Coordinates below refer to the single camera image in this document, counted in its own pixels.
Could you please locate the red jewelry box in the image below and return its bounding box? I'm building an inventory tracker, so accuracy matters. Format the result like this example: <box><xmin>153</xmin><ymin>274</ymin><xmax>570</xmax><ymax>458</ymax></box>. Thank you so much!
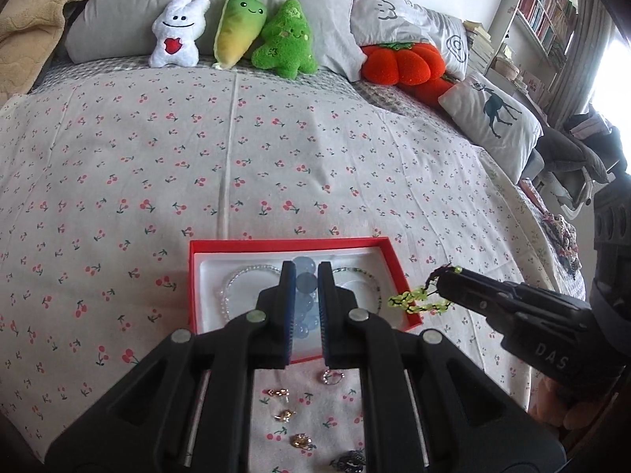
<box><xmin>189</xmin><ymin>237</ymin><xmax>425</xmax><ymax>366</ymax></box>

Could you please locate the clear bead bracelet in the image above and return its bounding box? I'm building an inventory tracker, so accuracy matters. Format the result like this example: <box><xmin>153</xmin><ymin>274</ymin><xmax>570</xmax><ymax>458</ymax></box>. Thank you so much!
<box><xmin>220</xmin><ymin>264</ymin><xmax>285</xmax><ymax>321</ymax></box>

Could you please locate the multicolour crochet cloth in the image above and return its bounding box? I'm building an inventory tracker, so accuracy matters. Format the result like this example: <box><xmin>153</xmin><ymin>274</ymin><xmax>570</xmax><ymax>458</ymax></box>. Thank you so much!
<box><xmin>540</xmin><ymin>209</ymin><xmax>585</xmax><ymax>281</ymax></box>

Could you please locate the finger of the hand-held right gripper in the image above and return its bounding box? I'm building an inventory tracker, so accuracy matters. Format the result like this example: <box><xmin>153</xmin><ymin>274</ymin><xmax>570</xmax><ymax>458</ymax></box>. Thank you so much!
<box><xmin>437</xmin><ymin>288</ymin><xmax>498</xmax><ymax>317</ymax></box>
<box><xmin>437</xmin><ymin>269</ymin><xmax>523</xmax><ymax>302</ymax></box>

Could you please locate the white deer print pillow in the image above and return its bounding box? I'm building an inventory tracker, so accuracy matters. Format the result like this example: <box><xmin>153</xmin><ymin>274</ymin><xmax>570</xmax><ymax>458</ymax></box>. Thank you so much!
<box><xmin>438</xmin><ymin>71</ymin><xmax>544</xmax><ymax>185</ymax></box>

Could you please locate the person's right hand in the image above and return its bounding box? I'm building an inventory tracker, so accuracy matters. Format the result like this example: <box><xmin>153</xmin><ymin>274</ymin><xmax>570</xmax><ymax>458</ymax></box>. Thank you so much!
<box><xmin>528</xmin><ymin>377</ymin><xmax>599</xmax><ymax>429</ymax></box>

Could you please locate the cherry print bedsheet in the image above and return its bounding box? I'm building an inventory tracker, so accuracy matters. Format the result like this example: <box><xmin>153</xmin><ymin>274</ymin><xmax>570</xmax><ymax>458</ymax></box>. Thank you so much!
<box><xmin>0</xmin><ymin>54</ymin><xmax>587</xmax><ymax>473</ymax></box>

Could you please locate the beige fleece blanket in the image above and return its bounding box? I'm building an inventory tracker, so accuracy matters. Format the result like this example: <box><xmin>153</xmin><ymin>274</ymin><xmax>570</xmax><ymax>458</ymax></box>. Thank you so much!
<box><xmin>0</xmin><ymin>0</ymin><xmax>115</xmax><ymax>102</ymax></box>

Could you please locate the grey chair with clothes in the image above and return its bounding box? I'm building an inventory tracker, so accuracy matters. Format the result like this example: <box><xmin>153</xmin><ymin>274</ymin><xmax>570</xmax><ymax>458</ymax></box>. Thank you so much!
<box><xmin>520</xmin><ymin>112</ymin><xmax>619</xmax><ymax>218</ymax></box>

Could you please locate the grey doodle print pillow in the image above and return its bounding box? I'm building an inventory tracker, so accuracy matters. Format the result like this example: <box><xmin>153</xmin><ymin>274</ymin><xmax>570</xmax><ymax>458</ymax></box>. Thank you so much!
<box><xmin>349</xmin><ymin>0</ymin><xmax>469</xmax><ymax>82</ymax></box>

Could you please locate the orange pumpkin plush toy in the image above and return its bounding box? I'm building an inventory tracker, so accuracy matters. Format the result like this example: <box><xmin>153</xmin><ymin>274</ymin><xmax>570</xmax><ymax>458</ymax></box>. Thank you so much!
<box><xmin>360</xmin><ymin>42</ymin><xmax>467</xmax><ymax>109</ymax></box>

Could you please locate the woven basket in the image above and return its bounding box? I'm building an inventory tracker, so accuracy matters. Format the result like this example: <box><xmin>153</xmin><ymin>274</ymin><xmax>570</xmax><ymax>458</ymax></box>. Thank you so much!
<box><xmin>494</xmin><ymin>56</ymin><xmax>522</xmax><ymax>80</ymax></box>

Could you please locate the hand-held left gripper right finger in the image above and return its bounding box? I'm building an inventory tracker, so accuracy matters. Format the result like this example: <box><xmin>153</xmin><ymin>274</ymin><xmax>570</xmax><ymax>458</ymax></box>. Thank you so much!
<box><xmin>318</xmin><ymin>261</ymin><xmax>568</xmax><ymax>473</ymax></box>

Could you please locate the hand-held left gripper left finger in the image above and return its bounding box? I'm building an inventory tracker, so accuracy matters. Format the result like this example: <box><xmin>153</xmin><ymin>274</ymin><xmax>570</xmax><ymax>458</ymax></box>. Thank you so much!
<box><xmin>47</xmin><ymin>261</ymin><xmax>297</xmax><ymax>473</ymax></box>

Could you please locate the blue bead bracelet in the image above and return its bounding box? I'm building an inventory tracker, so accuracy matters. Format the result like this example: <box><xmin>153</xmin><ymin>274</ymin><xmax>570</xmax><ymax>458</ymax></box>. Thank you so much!
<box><xmin>290</xmin><ymin>256</ymin><xmax>322</xmax><ymax>342</ymax></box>

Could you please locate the thin green bead bracelet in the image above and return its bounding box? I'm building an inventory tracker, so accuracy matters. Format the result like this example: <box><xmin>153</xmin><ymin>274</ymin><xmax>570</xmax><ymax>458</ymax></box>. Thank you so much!
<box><xmin>331</xmin><ymin>266</ymin><xmax>384</xmax><ymax>314</ymax></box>

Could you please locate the dark metal brooch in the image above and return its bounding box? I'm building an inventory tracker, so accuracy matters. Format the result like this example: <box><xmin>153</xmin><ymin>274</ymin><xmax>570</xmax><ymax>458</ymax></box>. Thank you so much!
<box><xmin>329</xmin><ymin>450</ymin><xmax>366</xmax><ymax>472</ymax></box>

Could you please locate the white rabbit plush toy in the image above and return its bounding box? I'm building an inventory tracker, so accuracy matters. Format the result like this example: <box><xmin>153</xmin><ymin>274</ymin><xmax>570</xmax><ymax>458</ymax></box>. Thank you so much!
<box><xmin>149</xmin><ymin>0</ymin><xmax>212</xmax><ymax>69</ymax></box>

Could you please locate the grey curtain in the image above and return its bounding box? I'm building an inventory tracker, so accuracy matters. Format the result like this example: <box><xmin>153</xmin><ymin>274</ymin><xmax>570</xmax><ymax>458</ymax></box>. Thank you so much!
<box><xmin>551</xmin><ymin>0</ymin><xmax>614</xmax><ymax>131</ymax></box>

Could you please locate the yellow-green bead bracelet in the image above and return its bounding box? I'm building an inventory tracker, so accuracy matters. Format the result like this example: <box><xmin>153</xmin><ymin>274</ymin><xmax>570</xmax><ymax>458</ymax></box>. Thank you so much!
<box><xmin>388</xmin><ymin>264</ymin><xmax>464</xmax><ymax>316</ymax></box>

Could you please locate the stack of books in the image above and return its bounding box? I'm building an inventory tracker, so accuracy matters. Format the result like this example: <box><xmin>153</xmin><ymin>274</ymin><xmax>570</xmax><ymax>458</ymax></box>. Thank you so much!
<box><xmin>462</xmin><ymin>19</ymin><xmax>495</xmax><ymax>77</ymax></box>

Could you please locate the green tree plush toy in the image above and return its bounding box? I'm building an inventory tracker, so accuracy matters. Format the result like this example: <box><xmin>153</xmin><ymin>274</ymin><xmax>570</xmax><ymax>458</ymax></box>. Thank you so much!
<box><xmin>251</xmin><ymin>0</ymin><xmax>320</xmax><ymax>80</ymax></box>

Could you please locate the white bookshelf with books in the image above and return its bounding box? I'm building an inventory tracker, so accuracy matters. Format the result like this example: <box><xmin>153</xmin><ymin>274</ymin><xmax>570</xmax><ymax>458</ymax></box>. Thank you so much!
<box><xmin>510</xmin><ymin>0</ymin><xmax>580</xmax><ymax>67</ymax></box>

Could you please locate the yellow-green carrot plush toy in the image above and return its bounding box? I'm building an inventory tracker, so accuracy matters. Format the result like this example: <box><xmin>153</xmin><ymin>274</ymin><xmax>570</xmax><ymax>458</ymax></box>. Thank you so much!
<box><xmin>212</xmin><ymin>0</ymin><xmax>269</xmax><ymax>71</ymax></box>

